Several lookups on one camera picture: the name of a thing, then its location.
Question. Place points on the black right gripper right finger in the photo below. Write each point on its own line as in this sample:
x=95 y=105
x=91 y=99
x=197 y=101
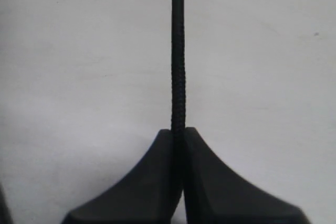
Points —
x=214 y=193

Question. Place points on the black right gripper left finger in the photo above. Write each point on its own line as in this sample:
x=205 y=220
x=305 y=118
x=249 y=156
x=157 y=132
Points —
x=149 y=193

